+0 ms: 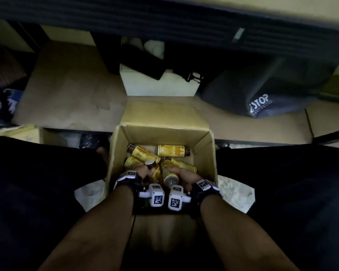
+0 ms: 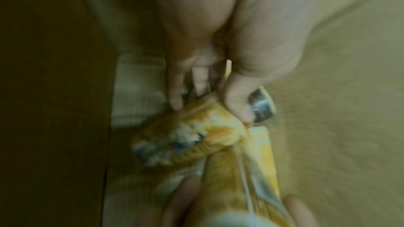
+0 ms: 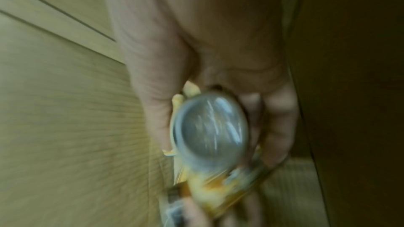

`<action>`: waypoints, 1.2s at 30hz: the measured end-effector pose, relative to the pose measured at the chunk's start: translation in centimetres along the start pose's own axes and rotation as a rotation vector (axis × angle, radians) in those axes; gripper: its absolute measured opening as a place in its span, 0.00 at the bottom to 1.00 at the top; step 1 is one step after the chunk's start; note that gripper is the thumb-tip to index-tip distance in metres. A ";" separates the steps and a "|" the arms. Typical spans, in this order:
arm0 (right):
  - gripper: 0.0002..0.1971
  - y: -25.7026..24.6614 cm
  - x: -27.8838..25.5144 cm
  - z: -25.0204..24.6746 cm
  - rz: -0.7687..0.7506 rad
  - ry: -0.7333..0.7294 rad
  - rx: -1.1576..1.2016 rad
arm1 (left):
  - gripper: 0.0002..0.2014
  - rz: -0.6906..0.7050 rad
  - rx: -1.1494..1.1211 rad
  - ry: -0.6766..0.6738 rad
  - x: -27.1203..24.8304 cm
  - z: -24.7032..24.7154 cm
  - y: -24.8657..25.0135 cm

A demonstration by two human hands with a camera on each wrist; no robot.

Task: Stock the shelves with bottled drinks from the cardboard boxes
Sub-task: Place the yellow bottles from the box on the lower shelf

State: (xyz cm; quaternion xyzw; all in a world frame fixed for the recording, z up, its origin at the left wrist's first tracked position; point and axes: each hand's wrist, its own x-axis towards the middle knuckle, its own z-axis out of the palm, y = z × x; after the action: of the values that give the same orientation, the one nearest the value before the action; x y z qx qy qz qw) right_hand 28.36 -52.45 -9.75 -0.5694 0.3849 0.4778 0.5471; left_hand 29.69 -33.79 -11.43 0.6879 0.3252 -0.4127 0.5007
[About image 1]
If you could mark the person's right hand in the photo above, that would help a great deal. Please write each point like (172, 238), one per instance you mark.
(186, 177)

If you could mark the person's left hand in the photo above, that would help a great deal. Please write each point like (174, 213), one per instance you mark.
(143, 173)

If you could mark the wooden shelf with black frame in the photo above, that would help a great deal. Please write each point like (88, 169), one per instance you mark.
(73, 87)

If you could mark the cardboard box of coffee bottles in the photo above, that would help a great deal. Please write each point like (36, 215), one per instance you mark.
(25, 134)

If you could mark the person's left forearm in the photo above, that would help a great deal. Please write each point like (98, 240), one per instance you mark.
(96, 234)

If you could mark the person's right forearm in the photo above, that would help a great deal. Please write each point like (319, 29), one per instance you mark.
(237, 237)

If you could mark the person's right black sandal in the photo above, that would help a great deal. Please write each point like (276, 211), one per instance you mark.
(223, 146)

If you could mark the person's black sandal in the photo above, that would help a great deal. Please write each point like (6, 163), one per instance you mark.
(91, 142)
(223, 146)

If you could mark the person's left black sandal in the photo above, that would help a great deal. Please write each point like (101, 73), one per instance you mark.
(91, 142)

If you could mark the person's right leg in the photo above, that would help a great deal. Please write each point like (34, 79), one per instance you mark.
(299, 200)

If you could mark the black marker wrist band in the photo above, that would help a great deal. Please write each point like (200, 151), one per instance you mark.
(204, 191)
(128, 179)

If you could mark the white box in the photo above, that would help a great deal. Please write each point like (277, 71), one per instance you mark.
(158, 87)

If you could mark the black pouch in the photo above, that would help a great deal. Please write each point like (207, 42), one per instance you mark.
(144, 63)

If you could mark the black printed bag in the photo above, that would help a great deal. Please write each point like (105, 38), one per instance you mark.
(271, 93)

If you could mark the black flask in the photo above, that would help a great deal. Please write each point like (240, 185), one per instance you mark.
(107, 53)

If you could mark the white round object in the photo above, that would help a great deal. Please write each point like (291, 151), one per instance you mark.
(154, 47)

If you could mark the blue white printed packet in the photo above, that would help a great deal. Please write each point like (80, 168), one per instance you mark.
(10, 101)

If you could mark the striped brown cloth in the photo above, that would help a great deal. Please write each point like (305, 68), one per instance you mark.
(8, 70)

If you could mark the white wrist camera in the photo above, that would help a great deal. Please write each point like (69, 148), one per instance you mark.
(176, 198)
(155, 196)

